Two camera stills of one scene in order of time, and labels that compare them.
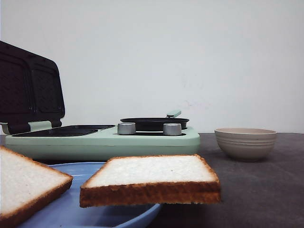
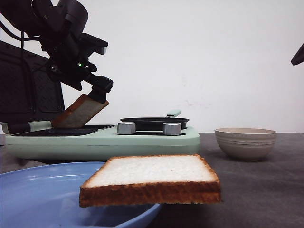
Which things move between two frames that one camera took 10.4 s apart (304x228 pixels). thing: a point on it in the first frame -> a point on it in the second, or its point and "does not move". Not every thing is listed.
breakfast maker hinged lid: (31, 89) does not move
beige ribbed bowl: (245, 144) does not move
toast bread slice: (25, 185) -> (79, 114)
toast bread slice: (152, 180) does not move
